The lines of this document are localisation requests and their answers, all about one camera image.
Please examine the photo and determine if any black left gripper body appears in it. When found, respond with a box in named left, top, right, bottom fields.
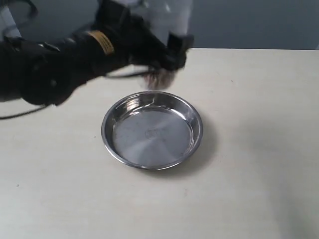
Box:
left=95, top=0, right=172, bottom=70

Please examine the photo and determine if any clear plastic shaker bottle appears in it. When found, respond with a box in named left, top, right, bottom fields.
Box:
left=134, top=0, right=194, bottom=90

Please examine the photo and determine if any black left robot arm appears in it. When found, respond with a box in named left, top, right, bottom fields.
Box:
left=0, top=0, right=194, bottom=106

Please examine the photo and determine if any round stainless steel plate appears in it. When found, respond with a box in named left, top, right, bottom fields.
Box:
left=101, top=91, right=204, bottom=171

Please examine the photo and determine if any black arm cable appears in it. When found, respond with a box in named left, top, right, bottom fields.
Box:
left=0, top=0, right=150, bottom=120

